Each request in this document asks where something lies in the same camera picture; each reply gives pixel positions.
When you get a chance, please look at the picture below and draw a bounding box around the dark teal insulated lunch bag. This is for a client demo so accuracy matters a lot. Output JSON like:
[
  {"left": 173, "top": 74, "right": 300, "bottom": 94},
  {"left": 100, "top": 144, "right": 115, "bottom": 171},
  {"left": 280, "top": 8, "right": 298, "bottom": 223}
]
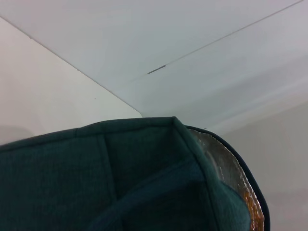
[{"left": 0, "top": 116, "right": 270, "bottom": 231}]

